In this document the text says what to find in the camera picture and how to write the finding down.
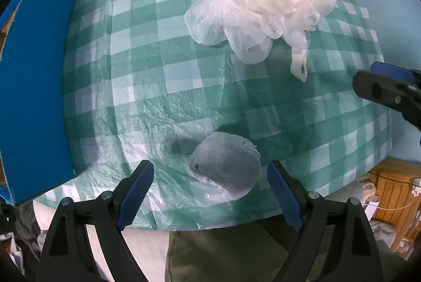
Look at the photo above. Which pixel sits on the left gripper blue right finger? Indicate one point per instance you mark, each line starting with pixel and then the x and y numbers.
pixel 290 194

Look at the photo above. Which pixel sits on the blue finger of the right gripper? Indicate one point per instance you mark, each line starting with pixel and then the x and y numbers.
pixel 396 95
pixel 405 75

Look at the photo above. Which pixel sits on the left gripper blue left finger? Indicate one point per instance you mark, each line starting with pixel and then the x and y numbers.
pixel 131 192

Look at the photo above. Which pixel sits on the grey sock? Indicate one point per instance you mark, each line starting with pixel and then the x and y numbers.
pixel 228 161

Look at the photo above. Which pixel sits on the wooden stool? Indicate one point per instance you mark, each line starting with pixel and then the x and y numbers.
pixel 397 184

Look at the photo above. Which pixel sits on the blue cardboard box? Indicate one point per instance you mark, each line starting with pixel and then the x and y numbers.
pixel 35 156

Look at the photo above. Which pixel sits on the green checked tablecloth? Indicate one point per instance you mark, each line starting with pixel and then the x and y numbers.
pixel 136 86

